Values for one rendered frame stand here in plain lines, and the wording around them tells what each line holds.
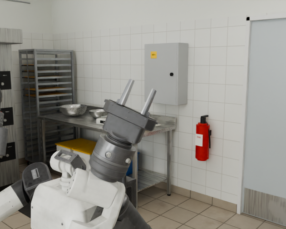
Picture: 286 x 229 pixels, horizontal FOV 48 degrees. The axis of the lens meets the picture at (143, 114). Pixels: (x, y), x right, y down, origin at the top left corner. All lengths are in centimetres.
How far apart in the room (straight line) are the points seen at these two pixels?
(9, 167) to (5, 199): 319
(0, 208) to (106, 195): 58
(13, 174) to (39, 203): 338
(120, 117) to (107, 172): 12
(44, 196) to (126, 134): 48
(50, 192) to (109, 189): 39
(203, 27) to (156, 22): 68
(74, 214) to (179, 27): 318
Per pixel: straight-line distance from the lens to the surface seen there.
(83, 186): 72
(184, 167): 403
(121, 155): 69
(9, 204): 124
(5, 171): 441
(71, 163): 99
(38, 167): 125
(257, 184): 366
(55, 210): 103
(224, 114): 362
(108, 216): 74
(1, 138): 120
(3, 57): 423
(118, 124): 70
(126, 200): 92
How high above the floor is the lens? 163
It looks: 9 degrees down
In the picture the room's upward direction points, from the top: straight up
